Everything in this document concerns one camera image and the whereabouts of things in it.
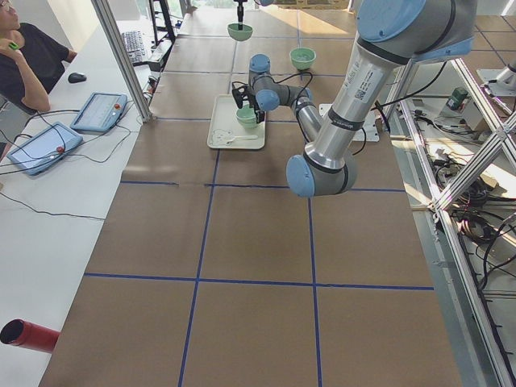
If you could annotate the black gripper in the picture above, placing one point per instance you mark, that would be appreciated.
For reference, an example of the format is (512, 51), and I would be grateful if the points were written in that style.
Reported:
(252, 106)
(240, 13)

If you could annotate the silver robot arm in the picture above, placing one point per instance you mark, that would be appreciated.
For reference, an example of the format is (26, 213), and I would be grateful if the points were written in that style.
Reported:
(389, 35)
(264, 2)

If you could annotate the green bowl on tray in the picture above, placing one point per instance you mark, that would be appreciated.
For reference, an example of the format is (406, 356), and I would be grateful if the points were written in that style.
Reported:
(247, 124)

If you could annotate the cream bear tray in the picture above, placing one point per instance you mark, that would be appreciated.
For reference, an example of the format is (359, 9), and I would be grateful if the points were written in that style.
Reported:
(224, 124)

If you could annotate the white plastic spoon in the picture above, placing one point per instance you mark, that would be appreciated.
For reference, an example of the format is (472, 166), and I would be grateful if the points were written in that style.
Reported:
(231, 140)

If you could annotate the green bowl with ice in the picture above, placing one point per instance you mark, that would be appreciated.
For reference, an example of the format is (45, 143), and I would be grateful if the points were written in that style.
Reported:
(302, 58)

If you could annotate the black keyboard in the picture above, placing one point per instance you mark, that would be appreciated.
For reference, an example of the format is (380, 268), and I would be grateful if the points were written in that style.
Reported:
(135, 48)

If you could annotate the far blue teach pendant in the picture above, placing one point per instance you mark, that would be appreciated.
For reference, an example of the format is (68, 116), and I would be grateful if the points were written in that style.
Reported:
(100, 112)

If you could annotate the blue teach pendant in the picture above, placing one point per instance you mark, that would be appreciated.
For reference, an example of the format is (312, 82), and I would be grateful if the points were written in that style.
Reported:
(43, 150)
(100, 112)

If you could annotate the black computer mouse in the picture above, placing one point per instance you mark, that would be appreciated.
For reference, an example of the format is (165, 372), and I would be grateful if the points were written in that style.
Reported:
(74, 78)

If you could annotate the seated person black shirt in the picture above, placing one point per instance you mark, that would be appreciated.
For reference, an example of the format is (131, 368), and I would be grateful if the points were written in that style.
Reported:
(32, 62)

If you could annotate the near blue teach pendant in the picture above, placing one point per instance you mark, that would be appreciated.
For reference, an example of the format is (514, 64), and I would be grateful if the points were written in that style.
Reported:
(43, 150)

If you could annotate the red cylinder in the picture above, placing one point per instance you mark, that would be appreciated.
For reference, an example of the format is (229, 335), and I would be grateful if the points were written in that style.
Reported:
(28, 335)

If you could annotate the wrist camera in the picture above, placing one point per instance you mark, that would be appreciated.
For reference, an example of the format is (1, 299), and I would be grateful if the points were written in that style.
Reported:
(240, 93)

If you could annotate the aluminium frame post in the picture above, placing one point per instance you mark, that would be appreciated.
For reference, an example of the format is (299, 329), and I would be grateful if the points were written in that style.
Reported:
(110, 28)

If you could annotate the white pedestal column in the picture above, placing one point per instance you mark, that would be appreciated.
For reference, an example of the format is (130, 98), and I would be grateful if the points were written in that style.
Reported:
(373, 123)

